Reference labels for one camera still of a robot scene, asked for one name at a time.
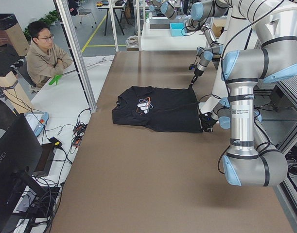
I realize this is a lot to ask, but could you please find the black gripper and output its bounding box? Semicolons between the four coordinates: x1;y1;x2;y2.
199;112;214;133
190;68;202;85

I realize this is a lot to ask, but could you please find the black printed t-shirt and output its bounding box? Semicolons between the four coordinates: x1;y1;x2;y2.
112;86;201;133

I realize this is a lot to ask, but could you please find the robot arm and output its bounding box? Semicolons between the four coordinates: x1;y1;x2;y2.
183;0;229;85
192;0;297;186

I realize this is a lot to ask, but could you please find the blue plastic bin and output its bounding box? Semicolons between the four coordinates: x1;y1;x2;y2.
170;22;189;37

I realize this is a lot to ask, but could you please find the metal rod with hook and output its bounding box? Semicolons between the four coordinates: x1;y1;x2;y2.
63;57;108;75

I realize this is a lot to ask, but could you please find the brown table mat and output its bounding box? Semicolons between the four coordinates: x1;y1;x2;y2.
52;51;292;233

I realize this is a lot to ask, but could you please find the green clamp tool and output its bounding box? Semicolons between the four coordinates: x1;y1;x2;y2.
49;75;62;85

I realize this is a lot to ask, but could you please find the black power adapter brick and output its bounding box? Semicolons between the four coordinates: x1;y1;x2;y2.
48;137;62;149

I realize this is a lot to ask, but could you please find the seated man beige hoodie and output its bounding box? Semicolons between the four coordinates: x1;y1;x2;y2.
26;21;73;88

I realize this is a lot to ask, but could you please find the robot teach pendant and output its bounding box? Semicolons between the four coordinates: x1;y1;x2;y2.
24;112;49;136

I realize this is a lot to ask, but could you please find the black Huawei monitor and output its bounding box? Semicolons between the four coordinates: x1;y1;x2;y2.
0;114;46;233

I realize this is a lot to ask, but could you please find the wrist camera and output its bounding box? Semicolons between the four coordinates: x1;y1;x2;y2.
189;64;197;70

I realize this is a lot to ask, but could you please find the aluminium vertical post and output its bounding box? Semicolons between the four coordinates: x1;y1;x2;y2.
53;0;97;113

